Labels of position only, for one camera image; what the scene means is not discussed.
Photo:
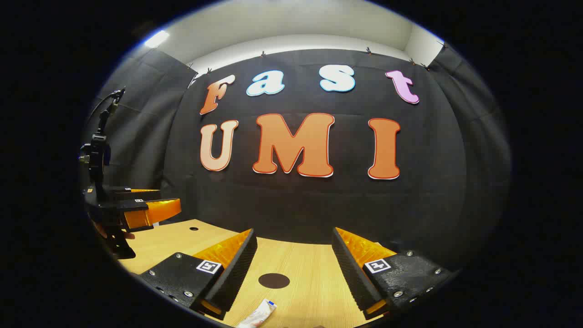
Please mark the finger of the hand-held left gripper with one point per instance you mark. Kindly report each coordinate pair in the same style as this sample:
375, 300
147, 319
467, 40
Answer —
136, 193
159, 212

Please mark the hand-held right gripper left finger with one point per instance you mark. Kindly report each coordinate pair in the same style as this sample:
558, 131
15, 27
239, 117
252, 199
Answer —
237, 278

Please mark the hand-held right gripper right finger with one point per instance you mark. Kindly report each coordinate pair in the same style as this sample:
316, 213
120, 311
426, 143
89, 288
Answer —
350, 273

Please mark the dark round coaster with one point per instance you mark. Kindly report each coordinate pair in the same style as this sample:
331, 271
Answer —
274, 281

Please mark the white toothpaste tube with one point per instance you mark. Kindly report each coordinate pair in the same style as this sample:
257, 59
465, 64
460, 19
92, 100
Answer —
259, 314

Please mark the wooden desktop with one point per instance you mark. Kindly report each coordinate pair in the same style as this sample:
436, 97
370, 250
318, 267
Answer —
309, 296

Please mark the black backdrop cloth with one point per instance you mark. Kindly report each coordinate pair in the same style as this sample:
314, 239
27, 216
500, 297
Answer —
296, 205

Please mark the ceiling light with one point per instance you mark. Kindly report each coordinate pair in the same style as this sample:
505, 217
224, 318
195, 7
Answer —
157, 39

